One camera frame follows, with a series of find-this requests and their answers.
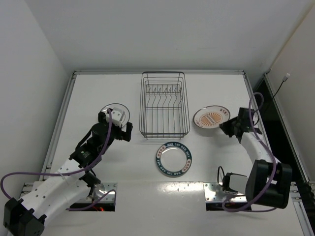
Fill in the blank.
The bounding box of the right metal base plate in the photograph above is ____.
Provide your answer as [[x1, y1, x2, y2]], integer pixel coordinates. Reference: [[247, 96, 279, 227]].
[[203, 182, 247, 203]]

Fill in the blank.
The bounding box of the black wall cable with plug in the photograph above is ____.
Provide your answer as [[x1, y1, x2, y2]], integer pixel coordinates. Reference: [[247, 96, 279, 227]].
[[258, 72, 291, 114]]

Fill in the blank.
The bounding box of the grey wire dish rack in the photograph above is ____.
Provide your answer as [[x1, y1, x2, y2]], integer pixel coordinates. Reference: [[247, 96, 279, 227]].
[[139, 71, 190, 140]]

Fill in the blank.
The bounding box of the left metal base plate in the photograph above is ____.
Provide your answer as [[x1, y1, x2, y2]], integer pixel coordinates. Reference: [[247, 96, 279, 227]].
[[20, 181, 118, 204]]

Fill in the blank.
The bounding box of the orange sunburst white plate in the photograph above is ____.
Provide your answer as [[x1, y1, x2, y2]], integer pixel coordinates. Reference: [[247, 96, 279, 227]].
[[193, 105, 230, 129]]

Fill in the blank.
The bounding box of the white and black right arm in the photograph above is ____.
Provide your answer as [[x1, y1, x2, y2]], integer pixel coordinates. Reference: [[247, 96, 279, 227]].
[[220, 108, 292, 209]]

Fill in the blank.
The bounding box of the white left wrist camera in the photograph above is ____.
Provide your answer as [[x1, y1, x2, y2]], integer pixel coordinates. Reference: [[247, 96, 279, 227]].
[[102, 107, 126, 127]]

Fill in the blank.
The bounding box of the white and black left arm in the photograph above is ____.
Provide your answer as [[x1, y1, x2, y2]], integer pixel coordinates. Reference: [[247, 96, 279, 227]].
[[3, 107, 133, 236]]

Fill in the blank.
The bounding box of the green rimmed white plate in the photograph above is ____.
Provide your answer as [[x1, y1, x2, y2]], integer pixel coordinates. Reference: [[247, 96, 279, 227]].
[[155, 142, 192, 177]]

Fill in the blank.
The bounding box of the metal base plate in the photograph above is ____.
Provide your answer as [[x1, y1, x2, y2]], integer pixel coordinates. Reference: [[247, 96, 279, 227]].
[[203, 182, 247, 203], [20, 181, 118, 204]]

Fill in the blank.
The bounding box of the clear glass plate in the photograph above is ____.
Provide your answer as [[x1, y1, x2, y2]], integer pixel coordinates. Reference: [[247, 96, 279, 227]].
[[100, 103, 130, 128]]

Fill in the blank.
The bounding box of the aluminium table frame rail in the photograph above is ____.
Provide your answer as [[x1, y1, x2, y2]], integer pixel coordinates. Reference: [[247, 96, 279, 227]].
[[44, 71, 312, 236]]

